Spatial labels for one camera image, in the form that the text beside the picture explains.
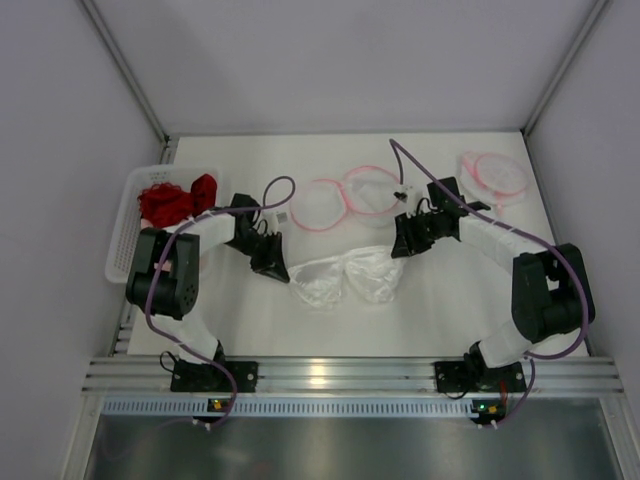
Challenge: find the white bra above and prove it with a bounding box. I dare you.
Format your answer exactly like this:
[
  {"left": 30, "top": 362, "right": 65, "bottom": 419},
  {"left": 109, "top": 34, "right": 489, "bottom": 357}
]
[{"left": 287, "top": 246, "right": 406, "bottom": 311}]

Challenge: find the pink-trimmed mesh laundry bag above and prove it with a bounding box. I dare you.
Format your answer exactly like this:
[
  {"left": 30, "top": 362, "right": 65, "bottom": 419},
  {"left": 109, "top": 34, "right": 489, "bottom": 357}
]
[{"left": 289, "top": 166, "right": 401, "bottom": 233}]

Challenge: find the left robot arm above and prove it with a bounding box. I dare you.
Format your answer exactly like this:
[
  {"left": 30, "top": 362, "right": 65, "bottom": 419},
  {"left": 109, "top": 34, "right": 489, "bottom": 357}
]
[{"left": 126, "top": 193, "right": 290, "bottom": 366}]

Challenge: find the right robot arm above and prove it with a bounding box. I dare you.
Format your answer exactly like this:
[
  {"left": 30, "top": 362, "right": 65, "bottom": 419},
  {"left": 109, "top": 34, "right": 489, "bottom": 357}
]
[{"left": 391, "top": 177, "right": 595, "bottom": 368}]

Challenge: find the red lace garment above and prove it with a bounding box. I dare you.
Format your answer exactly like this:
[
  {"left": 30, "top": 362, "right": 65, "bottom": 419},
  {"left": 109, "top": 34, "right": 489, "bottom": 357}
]
[{"left": 137, "top": 174, "right": 218, "bottom": 229}]

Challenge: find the pink garment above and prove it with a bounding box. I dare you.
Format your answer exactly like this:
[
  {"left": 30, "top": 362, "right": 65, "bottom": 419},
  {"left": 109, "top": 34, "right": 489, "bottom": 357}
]
[{"left": 131, "top": 226, "right": 171, "bottom": 273}]

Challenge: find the white plastic basket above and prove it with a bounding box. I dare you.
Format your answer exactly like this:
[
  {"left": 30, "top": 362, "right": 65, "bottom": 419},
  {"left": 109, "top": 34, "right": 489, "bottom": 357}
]
[{"left": 105, "top": 165, "right": 230, "bottom": 284}]

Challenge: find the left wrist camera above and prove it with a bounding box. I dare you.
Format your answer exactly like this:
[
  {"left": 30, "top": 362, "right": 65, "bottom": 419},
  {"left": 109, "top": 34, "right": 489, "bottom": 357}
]
[{"left": 264, "top": 210, "right": 288, "bottom": 235}]

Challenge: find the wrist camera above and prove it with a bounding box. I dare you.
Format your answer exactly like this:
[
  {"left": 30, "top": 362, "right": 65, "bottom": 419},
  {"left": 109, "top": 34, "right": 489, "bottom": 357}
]
[
  {"left": 393, "top": 184, "right": 416, "bottom": 204},
  {"left": 264, "top": 210, "right": 288, "bottom": 235}
]

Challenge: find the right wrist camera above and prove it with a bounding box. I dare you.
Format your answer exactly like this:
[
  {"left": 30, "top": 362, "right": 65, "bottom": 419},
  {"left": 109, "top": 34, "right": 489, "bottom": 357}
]
[{"left": 393, "top": 184, "right": 416, "bottom": 204}]

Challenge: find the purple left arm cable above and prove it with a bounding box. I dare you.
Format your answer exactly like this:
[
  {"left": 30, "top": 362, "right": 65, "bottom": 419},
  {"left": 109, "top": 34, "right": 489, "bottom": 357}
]
[{"left": 144, "top": 175, "right": 297, "bottom": 426}]

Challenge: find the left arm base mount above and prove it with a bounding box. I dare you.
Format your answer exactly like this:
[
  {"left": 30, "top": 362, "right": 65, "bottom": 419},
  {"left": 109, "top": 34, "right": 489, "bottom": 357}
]
[{"left": 170, "top": 360, "right": 259, "bottom": 393}]

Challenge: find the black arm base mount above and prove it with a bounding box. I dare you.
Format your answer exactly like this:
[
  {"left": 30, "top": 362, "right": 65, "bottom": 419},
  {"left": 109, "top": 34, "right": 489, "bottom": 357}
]
[{"left": 434, "top": 360, "right": 527, "bottom": 397}]

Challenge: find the aluminium rail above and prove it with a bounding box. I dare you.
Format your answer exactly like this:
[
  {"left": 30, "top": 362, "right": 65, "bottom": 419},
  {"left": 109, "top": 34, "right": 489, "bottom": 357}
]
[{"left": 81, "top": 356, "right": 625, "bottom": 398}]

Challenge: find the perforated cable tray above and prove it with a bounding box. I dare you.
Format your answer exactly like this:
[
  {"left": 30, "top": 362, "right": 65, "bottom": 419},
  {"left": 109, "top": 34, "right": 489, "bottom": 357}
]
[{"left": 102, "top": 396, "right": 502, "bottom": 418}]

